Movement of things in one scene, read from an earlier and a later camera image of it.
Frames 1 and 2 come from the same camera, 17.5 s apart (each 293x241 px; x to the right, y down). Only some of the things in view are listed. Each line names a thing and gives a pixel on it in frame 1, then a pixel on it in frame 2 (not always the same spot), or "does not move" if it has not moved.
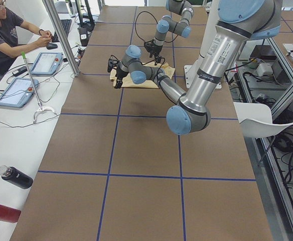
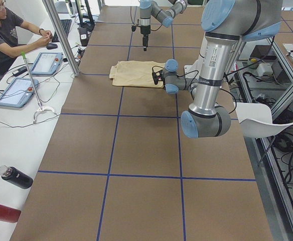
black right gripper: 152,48 to 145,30
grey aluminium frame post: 62,35 does not move
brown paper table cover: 116,172 does not move
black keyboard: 66,23 does not move
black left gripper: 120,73 to 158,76
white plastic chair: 256,120 does not move
